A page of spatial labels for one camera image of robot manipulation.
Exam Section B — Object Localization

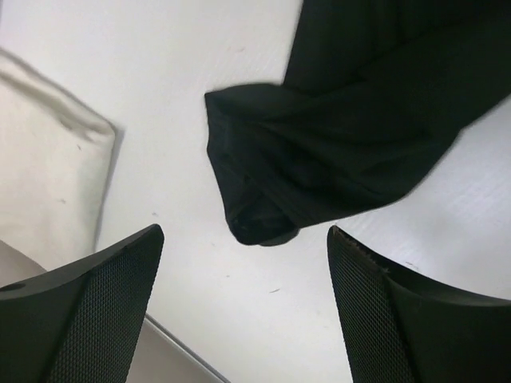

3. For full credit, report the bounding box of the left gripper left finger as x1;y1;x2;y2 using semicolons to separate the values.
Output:
1;224;164;382

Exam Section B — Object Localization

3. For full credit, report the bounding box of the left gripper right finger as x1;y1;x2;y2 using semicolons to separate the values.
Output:
327;226;510;382

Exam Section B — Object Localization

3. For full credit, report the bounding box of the white t shirt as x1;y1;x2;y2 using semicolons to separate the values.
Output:
1;50;116;270

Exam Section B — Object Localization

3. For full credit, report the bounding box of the black t shirt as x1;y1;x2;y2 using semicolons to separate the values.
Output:
204;1;510;246

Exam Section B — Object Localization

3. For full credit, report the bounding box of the aluminium table edge rail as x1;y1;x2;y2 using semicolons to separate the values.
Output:
128;315;228;382

